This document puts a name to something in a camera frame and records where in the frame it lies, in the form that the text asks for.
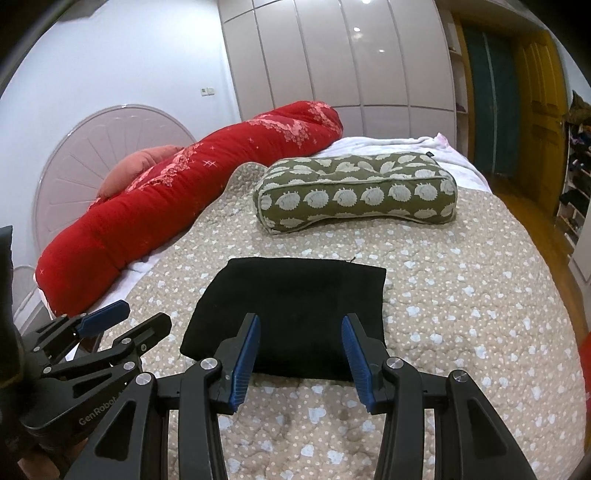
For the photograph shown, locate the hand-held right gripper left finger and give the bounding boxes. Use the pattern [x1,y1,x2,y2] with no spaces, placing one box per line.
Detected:
[65,313,262,480]

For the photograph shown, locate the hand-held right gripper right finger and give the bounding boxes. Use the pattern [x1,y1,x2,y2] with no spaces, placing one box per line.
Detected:
[341,314,539,480]

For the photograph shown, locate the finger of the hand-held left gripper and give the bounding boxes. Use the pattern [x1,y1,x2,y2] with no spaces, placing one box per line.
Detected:
[39,312,172,393]
[23,300,130,365]

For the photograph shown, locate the black pants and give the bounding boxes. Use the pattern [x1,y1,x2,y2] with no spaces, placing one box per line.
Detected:
[180,257,387,383]

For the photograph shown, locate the red floral bolster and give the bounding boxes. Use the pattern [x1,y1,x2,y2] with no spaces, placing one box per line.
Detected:
[34,100,345,317]

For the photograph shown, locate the beige dotted bed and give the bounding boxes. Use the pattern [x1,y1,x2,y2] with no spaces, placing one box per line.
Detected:
[69,161,587,480]

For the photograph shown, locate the pink pillow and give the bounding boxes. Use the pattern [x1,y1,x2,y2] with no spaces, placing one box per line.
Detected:
[99,145,185,199]

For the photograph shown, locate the pale round headboard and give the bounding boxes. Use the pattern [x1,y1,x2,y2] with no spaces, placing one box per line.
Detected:
[11,105,199,333]

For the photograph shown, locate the green patterned pillow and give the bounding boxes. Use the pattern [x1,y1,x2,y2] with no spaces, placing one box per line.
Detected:
[252,154,458,236]

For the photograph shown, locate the cluttered shelf unit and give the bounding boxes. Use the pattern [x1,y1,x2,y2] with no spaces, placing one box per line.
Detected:
[554,90,591,282]

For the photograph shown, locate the white wardrobe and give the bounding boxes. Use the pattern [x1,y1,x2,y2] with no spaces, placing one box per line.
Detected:
[217,0,474,158]

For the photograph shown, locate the yellow door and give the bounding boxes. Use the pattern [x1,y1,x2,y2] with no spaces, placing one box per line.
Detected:
[512,30,571,213]

